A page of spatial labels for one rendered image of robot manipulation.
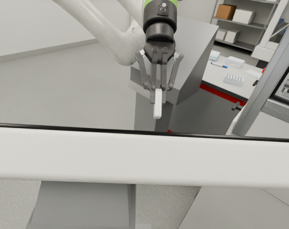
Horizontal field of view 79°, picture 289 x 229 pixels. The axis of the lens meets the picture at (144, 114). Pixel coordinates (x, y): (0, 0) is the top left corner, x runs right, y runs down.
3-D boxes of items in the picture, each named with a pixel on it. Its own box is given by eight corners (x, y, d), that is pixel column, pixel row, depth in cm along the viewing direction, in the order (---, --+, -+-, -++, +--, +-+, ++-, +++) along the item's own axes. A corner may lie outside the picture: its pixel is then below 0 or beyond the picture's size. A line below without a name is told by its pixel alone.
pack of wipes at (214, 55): (216, 61, 156) (217, 56, 153) (205, 58, 159) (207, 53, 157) (218, 56, 167) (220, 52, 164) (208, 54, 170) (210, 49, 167)
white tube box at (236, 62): (224, 63, 153) (227, 58, 150) (228, 61, 158) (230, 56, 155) (239, 68, 147) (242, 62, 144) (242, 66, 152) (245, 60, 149)
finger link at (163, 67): (159, 54, 48) (164, 55, 48) (159, 93, 46) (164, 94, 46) (162, 47, 45) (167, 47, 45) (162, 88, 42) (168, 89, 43)
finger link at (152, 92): (155, 82, 44) (144, 82, 44) (155, 102, 43) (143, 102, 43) (154, 85, 45) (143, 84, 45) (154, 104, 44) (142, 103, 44)
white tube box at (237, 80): (222, 81, 126) (224, 77, 123) (223, 77, 132) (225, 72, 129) (241, 86, 122) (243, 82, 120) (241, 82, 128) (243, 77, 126)
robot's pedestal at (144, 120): (124, 155, 161) (125, 81, 114) (145, 138, 180) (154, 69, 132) (148, 176, 147) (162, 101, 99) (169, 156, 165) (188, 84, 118)
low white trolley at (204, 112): (161, 136, 184) (175, 68, 137) (191, 112, 223) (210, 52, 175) (213, 171, 156) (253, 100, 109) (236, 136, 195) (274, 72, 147)
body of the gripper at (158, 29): (144, 19, 44) (143, 54, 42) (178, 22, 44) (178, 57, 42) (143, 38, 51) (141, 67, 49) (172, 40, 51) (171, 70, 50)
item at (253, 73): (244, 73, 141) (245, 71, 140) (249, 71, 145) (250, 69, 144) (259, 80, 133) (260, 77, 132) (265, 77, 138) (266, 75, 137)
